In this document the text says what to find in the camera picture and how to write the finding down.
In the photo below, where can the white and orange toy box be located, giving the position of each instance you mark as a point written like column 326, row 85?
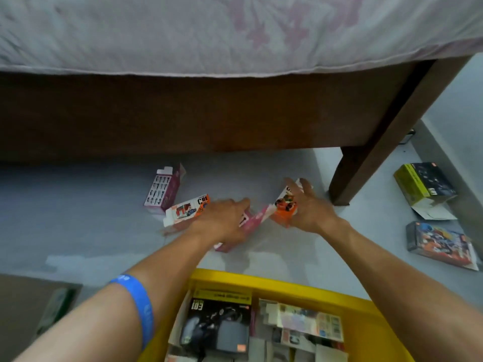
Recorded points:
column 183, row 211

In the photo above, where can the plain white box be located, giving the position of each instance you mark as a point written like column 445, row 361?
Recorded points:
column 330, row 354

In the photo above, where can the blue wristband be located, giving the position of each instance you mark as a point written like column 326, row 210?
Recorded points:
column 139, row 301

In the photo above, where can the person's left hand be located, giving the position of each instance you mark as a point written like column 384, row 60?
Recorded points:
column 219, row 222

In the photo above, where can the pink flat toy box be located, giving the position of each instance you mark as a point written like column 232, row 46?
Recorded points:
column 258, row 218

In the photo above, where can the brown wooden bed frame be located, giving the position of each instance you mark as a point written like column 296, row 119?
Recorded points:
column 188, row 113

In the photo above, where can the dark colourful toy box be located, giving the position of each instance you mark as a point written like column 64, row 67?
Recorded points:
column 439, row 243

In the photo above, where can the person's left fingers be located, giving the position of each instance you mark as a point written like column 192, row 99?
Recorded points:
column 236, row 204

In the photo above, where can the person's left forearm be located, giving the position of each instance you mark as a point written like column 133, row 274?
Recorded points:
column 143, row 290

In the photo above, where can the person's right thumb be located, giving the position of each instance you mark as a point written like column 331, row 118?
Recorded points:
column 292, row 187

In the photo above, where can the person's right hand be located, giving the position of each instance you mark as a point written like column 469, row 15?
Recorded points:
column 313, row 214

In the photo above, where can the person's right forearm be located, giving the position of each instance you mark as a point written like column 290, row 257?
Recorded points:
column 407, row 294

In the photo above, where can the white box with small print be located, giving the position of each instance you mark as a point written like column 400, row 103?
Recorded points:
column 298, row 340

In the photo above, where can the pale printed toy box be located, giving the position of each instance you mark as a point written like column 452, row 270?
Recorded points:
column 302, row 318

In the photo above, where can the green packet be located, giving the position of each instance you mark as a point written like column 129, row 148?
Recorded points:
column 56, row 311

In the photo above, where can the pink toy box with figures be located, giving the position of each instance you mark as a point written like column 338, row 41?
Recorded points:
column 160, row 190

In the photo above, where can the floral white bed sheet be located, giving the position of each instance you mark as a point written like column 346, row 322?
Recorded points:
column 158, row 30

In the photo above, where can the yellow plastic bin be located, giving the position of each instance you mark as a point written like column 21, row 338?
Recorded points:
column 354, row 316

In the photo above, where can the brown cardboard sheet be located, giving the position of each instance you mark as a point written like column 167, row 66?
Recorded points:
column 19, row 312

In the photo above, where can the yellow-green and black box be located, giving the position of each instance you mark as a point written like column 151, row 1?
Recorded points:
column 419, row 182

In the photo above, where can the black box with yellow label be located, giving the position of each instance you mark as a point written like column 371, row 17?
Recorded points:
column 217, row 324

